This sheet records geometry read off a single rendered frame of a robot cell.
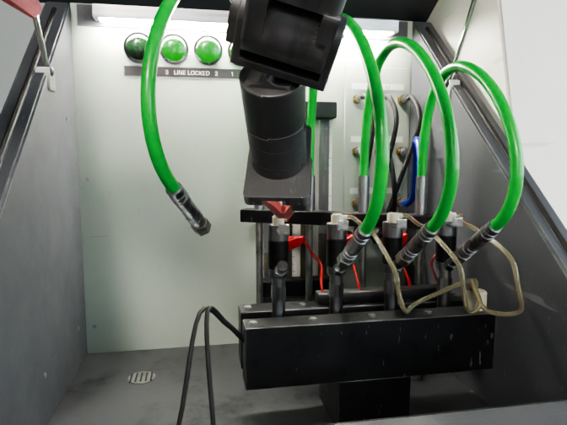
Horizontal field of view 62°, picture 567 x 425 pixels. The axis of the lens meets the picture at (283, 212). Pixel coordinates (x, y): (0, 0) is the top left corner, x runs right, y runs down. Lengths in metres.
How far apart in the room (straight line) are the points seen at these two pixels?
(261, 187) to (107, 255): 0.50
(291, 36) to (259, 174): 0.16
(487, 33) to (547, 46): 0.09
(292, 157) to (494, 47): 0.47
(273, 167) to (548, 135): 0.47
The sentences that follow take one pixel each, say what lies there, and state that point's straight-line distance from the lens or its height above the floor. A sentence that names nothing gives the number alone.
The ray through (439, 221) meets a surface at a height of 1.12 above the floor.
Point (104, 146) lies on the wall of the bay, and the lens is 0.90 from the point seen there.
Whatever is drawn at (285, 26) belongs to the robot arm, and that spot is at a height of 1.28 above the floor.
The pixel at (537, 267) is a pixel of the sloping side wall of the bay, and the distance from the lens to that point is 0.67.
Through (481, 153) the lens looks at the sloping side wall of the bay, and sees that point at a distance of 0.76.
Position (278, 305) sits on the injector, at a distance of 0.64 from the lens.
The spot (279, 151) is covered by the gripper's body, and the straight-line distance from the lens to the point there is 0.44.
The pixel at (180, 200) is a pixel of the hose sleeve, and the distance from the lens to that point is 0.51.
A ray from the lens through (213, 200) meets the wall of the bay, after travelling 0.89.
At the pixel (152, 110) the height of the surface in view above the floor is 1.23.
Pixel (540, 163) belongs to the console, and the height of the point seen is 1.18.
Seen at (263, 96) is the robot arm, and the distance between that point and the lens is 0.40.
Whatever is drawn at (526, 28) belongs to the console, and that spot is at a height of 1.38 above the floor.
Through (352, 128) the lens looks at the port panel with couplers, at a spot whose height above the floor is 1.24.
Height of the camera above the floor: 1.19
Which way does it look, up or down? 7 degrees down
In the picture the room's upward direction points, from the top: straight up
